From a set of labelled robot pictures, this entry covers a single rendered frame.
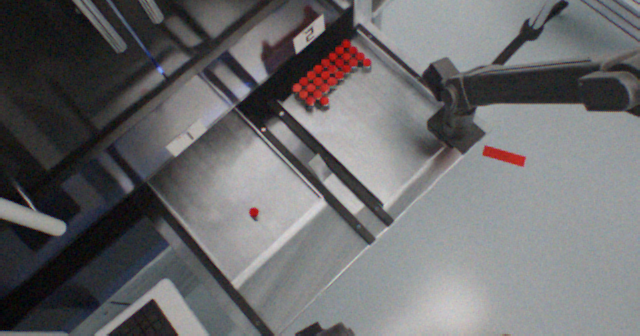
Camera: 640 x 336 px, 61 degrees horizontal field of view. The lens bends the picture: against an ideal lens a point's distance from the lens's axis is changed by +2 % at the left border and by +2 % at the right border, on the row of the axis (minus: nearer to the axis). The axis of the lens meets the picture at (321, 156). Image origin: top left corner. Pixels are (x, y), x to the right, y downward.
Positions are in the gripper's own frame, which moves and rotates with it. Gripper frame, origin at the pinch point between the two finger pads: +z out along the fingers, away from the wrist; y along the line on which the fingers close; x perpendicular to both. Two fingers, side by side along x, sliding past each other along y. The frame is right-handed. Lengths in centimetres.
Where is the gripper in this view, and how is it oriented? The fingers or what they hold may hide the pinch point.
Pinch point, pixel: (450, 145)
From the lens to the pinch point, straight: 120.6
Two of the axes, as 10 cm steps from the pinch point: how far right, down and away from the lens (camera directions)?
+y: -6.6, -6.6, 3.6
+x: -7.4, 6.5, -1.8
